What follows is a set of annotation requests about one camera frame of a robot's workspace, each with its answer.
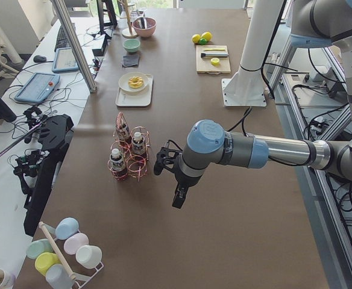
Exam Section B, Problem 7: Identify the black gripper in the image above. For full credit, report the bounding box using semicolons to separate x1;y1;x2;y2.
172;175;191;209

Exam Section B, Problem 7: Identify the tea bottle white cap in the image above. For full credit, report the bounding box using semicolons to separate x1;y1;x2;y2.
132;131;145;157

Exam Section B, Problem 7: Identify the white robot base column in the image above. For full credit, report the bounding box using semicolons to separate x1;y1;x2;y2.
222;0;286;107

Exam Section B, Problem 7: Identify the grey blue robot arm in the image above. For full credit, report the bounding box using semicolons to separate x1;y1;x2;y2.
172;1;352;208

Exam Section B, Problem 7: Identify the tea bottle in rack front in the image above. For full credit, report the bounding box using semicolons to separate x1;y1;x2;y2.
110;148;127;180

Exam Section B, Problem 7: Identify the tea bottle in rack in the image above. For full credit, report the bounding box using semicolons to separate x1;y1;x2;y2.
116;122;131;145
110;148;127;180

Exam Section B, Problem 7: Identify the tea bottle in rack back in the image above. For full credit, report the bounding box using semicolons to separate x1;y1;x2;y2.
116;122;131;145

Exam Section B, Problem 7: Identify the cream serving tray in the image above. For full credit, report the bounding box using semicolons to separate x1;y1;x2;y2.
115;73;153;107

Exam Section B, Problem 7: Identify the white cup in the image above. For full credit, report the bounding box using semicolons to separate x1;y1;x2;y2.
75;245;102;269

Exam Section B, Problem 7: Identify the pink cup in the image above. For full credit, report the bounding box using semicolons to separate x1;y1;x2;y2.
63;232;89;255

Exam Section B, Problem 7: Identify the white plate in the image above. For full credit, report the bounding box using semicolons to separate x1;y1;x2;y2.
118;72;149;93

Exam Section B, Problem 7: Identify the wooden cutting board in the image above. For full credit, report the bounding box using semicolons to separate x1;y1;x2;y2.
195;45;231;74

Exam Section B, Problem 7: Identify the lemon half slice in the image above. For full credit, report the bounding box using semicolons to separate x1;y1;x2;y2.
210;57;220;66

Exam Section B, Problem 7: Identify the grey blue cup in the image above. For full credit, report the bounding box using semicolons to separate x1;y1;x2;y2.
45;264;74;289

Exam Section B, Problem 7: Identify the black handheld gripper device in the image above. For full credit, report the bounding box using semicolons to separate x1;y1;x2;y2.
13;105;74;237

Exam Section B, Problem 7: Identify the steel cylinder muddler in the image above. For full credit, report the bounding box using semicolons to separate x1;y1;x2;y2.
200;52;228;58

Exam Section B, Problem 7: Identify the grey folded cloth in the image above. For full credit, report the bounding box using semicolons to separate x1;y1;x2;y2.
122;54;140;67

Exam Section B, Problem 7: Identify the yellow cup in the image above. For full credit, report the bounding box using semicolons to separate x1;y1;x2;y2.
34;252;61;276

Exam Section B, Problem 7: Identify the green cup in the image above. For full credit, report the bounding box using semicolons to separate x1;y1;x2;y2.
26;238;54;259

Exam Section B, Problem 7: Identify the yellow plastic knife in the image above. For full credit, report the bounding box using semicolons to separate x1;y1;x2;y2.
203;48;225;51

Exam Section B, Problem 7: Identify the green lime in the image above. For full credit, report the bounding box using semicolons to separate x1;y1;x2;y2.
198;38;207;45

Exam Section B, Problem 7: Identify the mint green bowl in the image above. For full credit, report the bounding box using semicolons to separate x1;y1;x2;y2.
123;39;141;53

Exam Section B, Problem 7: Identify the yellow lemon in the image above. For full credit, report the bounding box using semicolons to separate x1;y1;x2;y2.
192;34;201;44
201;31;212;42

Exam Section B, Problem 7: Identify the wooden mug tree stand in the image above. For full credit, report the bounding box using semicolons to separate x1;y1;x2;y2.
118;0;138;39

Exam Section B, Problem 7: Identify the pink bowl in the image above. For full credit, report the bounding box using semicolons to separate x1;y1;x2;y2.
132;17;157;38

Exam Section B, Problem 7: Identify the blue tablet pendant far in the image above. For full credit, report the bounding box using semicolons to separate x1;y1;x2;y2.
52;48;79;73

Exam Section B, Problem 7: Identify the blue tablet pendant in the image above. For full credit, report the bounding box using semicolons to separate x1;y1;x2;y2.
52;48;79;73
14;73;60;104

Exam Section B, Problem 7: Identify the blue tablet pendant near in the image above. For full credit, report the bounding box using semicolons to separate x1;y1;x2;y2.
14;73;60;104

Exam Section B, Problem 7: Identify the black keyboard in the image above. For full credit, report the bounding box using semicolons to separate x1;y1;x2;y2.
54;26;70;51

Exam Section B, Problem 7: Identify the black computer mouse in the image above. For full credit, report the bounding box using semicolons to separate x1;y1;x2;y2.
33;55;47;63

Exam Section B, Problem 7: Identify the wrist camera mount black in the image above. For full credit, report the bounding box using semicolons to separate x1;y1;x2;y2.
153;146;181;176

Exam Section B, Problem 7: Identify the copper wire bottle rack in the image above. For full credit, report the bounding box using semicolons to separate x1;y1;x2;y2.
107;112;150;181

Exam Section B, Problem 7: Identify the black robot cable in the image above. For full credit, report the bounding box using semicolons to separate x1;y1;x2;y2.
226;107;253;136

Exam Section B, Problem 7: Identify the glazed ring donut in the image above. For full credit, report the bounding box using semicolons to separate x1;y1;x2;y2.
128;76;144;89

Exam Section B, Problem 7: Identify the aluminium frame post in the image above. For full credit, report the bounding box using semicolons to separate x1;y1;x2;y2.
51;0;97;93

